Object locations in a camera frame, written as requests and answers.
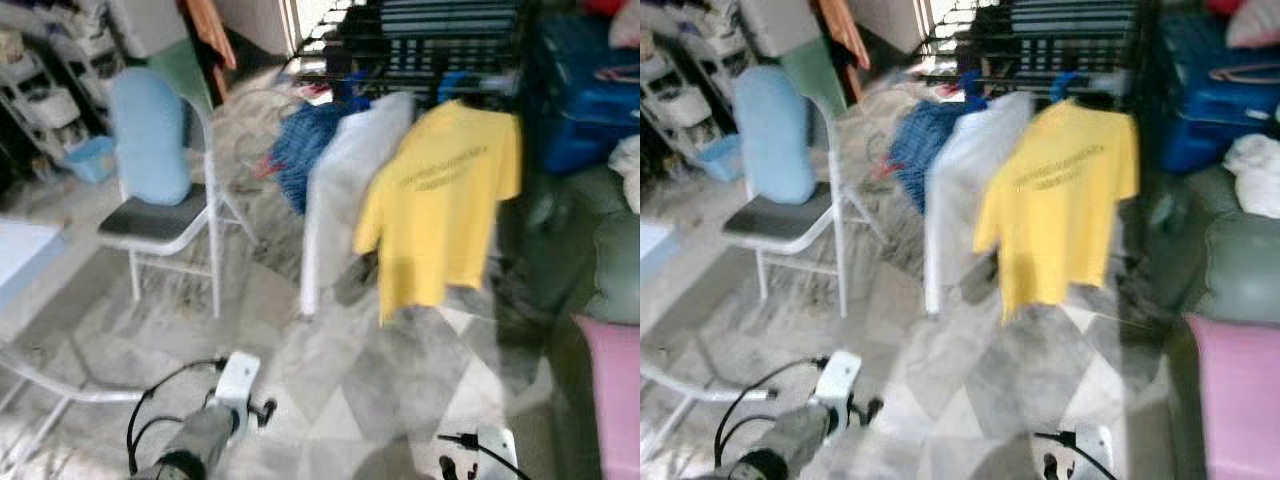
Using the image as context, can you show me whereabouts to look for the white shirt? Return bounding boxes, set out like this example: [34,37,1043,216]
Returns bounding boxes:
[300,92,416,319]
[923,92,1036,317]

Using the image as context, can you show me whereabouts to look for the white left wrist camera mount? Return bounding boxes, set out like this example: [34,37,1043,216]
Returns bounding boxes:
[215,351,262,426]
[815,350,863,426]

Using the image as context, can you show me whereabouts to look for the black clothes drying rack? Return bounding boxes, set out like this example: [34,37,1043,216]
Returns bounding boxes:
[910,0,1156,111]
[280,0,536,111]

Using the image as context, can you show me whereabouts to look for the wooden table with peach cloth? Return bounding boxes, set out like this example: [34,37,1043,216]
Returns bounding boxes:
[815,0,871,71]
[180,0,239,101]

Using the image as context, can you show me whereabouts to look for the white crumpled cloth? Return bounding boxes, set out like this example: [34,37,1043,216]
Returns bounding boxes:
[608,135,641,213]
[1222,133,1280,219]

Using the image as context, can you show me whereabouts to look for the pink mat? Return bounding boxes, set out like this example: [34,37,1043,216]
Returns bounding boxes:
[1187,312,1280,480]
[575,315,641,480]

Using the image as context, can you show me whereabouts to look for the white pink folded blanket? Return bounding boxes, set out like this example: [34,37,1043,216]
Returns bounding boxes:
[607,0,641,51]
[1225,0,1280,51]

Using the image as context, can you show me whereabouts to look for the light blue plastic bin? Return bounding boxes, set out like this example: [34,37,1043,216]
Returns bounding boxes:
[62,135,118,184]
[695,133,743,181]

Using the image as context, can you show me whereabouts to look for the white grey folding chair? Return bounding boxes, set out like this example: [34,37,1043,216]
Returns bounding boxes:
[97,70,256,319]
[722,70,886,319]

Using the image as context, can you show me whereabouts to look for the long black left arm cable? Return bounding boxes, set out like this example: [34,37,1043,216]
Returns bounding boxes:
[714,357,829,471]
[126,357,227,476]

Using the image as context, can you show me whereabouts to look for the green cabinet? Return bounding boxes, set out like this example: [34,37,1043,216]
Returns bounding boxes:
[148,38,216,116]
[780,38,849,119]

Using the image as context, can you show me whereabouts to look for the white drawer cart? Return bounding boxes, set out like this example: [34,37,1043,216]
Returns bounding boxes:
[680,0,756,86]
[45,0,126,86]
[0,30,81,161]
[640,30,716,156]

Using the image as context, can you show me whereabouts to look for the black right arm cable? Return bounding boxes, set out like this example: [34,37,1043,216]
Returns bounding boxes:
[437,433,531,480]
[1033,431,1121,480]

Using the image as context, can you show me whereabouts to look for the yellow shirt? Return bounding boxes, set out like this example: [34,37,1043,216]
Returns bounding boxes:
[973,98,1141,323]
[353,98,523,326]

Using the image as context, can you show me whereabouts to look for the light blue pillow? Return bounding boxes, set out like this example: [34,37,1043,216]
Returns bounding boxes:
[735,65,819,206]
[110,67,193,207]

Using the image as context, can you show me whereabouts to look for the blue hard-shell suitcase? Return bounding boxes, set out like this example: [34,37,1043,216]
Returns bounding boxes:
[530,10,641,176]
[1150,10,1280,176]

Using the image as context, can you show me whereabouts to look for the short black left arm cable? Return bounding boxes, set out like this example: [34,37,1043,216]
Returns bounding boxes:
[133,412,191,471]
[722,410,791,466]

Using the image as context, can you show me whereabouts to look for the blue plaid shirt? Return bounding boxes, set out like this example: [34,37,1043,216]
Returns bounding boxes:
[265,95,371,216]
[885,95,986,213]

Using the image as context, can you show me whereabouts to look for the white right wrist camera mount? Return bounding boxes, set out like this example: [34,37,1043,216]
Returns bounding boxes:
[1072,425,1114,480]
[475,427,519,480]

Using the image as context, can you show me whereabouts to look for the blue plastic hanger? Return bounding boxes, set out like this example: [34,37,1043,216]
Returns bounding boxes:
[437,70,476,106]
[1048,70,1086,104]

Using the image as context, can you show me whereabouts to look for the grey-green sofa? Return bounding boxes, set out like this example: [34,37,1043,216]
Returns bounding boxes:
[1130,165,1280,480]
[520,165,641,421]

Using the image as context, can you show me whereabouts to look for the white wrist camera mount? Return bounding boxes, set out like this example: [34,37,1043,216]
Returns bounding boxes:
[1072,425,1114,480]
[815,350,863,426]
[475,427,519,480]
[215,351,262,426]

